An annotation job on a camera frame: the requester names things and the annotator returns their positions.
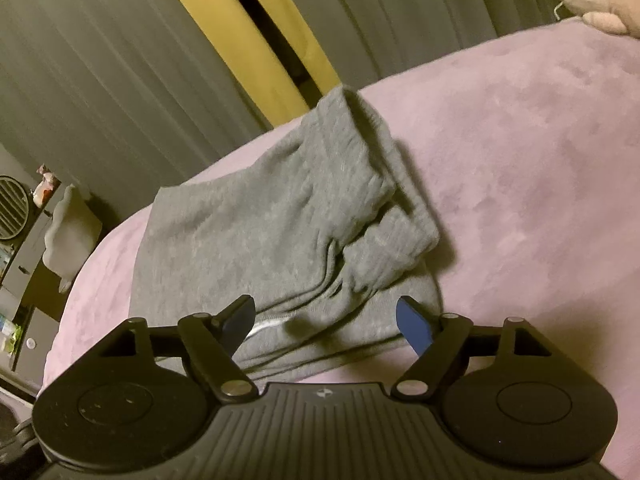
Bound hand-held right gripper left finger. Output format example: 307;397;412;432
100;294;258;401

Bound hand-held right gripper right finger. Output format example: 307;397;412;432
391;296;551;401

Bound grey knit pants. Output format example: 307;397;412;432
129;84;446;383

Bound white upholstered chair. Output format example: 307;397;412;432
42;184;103;293

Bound pink fluffy blanket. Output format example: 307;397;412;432
42;15;640;480

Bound drawer cabinet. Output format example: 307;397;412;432
0;210;68;373

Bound small pink figurine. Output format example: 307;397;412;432
32;164;62;207

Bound round fan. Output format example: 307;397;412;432
0;175;33;241

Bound grey curtain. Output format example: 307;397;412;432
267;0;568;98
0;0;273;221

